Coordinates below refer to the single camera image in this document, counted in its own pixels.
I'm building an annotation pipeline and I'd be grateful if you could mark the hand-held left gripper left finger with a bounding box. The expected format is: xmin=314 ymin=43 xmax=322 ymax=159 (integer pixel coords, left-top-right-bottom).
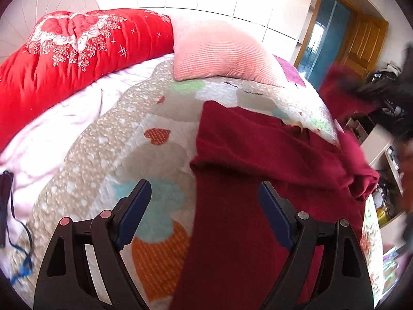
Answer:
xmin=33 ymin=179 xmax=152 ymax=310

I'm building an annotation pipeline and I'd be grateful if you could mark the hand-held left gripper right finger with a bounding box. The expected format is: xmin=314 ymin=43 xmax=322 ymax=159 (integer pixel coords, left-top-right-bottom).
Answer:
xmin=258 ymin=181 xmax=375 ymax=310

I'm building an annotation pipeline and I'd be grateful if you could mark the maroon fleece garment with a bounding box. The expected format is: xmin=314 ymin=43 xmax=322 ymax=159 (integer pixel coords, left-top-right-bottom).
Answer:
xmin=169 ymin=63 xmax=383 ymax=310

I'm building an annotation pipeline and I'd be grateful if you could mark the wooden door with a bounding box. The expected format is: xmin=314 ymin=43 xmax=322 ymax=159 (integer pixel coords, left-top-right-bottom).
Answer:
xmin=339 ymin=13 xmax=389 ymax=78

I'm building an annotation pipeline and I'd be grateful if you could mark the heart patterned quilted bedspread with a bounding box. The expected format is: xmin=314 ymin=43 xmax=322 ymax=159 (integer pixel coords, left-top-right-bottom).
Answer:
xmin=11 ymin=55 xmax=384 ymax=310

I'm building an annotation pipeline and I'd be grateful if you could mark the white shelf unit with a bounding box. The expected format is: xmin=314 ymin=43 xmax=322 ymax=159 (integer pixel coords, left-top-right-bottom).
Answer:
xmin=342 ymin=116 xmax=407 ymax=230

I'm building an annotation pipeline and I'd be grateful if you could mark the blue glass door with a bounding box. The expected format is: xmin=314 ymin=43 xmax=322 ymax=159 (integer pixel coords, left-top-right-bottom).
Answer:
xmin=297 ymin=0 xmax=352 ymax=84

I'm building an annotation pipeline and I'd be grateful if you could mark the purple cloth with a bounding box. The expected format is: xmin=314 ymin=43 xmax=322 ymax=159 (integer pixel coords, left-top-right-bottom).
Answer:
xmin=274 ymin=55 xmax=307 ymax=88

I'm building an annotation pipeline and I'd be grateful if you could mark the yellow container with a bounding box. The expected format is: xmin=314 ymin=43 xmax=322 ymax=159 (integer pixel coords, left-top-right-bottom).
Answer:
xmin=376 ymin=207 xmax=389 ymax=227

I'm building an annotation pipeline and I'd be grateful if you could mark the pale pink bed sheet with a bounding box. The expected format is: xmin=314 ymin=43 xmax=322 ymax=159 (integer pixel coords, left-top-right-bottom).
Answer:
xmin=0 ymin=55 xmax=175 ymax=278

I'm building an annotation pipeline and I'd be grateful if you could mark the colourful packet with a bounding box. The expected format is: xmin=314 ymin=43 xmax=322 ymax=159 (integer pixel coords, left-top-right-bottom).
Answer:
xmin=382 ymin=245 xmax=404 ymax=294

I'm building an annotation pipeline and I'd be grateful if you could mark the dark cloth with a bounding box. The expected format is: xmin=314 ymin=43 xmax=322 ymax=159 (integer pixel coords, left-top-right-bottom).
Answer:
xmin=0 ymin=171 xmax=15 ymax=247

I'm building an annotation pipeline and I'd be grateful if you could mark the red floral quilt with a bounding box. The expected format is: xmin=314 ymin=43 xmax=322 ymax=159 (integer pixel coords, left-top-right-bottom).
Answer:
xmin=0 ymin=8 xmax=175 ymax=152

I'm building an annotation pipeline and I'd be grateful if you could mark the pink ribbed pillow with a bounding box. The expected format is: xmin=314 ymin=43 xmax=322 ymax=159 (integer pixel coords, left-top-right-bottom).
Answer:
xmin=170 ymin=18 xmax=288 ymax=88

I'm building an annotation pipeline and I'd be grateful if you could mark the round white headboard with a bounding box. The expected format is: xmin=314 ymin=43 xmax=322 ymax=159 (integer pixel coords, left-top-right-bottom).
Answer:
xmin=0 ymin=0 xmax=100 ymax=65

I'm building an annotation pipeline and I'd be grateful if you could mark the blue cord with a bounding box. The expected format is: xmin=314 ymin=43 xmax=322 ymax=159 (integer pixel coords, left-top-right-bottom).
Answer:
xmin=6 ymin=174 xmax=34 ymax=285

